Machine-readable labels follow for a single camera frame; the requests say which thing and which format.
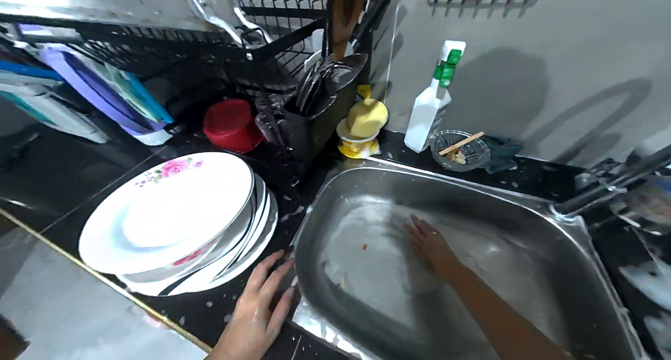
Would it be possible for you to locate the person's right hand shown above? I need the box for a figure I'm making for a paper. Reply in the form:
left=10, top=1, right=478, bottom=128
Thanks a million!
left=403, top=215, right=460, bottom=281

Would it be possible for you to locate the person's left hand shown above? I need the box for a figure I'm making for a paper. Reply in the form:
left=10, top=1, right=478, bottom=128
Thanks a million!
left=206, top=249, right=296, bottom=360

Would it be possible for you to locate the person's right forearm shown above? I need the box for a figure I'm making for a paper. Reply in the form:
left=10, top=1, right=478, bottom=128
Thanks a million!
left=443, top=263, right=573, bottom=360

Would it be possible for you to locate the stainless steel sink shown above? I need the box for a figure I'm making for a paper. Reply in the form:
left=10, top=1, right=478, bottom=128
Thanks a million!
left=291, top=157, right=650, bottom=360

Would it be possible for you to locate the clear glass bowl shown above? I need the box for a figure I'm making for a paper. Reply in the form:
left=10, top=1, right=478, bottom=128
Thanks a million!
left=430, top=129, right=492, bottom=172

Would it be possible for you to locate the flat wooden stick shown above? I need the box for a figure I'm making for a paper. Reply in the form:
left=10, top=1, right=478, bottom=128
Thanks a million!
left=439, top=131, right=485, bottom=156

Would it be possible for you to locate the stack of white plates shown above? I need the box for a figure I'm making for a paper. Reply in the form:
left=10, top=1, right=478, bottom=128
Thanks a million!
left=78, top=151, right=279, bottom=297

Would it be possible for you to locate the yellow and white cup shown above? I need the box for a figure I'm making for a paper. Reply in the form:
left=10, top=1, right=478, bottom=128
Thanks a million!
left=336, top=117, right=380, bottom=159

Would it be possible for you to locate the white green spray bottle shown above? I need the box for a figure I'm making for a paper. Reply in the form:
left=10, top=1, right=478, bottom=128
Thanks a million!
left=404, top=40, right=467, bottom=154

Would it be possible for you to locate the dark wet cloth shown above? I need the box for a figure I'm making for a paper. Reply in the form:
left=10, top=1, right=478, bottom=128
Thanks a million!
left=479, top=134, right=524, bottom=174

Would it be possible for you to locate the yellow sponge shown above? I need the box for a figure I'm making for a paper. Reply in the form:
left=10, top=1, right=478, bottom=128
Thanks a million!
left=347, top=98, right=389, bottom=139

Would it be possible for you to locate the black cutlery holder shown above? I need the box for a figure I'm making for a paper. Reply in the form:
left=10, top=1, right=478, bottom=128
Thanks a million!
left=282, top=79, right=365, bottom=180

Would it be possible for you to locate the clear drinking glass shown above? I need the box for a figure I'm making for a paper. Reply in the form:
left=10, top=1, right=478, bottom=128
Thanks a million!
left=254, top=93, right=287, bottom=114
left=255, top=111, right=290, bottom=148

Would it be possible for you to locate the red round container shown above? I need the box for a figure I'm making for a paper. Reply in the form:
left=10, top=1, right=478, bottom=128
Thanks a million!
left=203, top=99, right=263, bottom=154

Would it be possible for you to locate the bunch of metal cutlery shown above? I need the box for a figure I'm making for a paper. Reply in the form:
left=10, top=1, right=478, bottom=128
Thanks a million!
left=295, top=53, right=369, bottom=115

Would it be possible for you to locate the black faucet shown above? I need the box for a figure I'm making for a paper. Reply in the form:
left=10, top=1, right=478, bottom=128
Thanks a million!
left=551, top=142, right=671, bottom=223

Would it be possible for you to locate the blue-green plastic board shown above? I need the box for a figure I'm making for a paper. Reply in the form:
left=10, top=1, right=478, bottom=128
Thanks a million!
left=120, top=69, right=174, bottom=125

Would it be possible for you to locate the brown wooden spatula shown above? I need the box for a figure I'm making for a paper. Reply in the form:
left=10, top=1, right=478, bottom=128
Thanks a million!
left=327, top=0, right=371, bottom=62

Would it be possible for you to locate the purple plastic board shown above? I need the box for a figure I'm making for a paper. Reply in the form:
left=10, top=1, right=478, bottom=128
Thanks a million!
left=40, top=45, right=167, bottom=136

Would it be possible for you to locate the large metal pan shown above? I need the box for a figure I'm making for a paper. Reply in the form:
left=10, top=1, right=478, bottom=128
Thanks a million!
left=0, top=0, right=273, bottom=47

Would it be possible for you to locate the black utensil handle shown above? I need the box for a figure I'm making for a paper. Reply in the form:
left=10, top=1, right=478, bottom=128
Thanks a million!
left=352, top=0, right=404, bottom=47

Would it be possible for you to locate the black wire dish rack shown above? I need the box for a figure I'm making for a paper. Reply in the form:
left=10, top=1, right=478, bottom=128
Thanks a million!
left=0, top=0, right=330, bottom=101

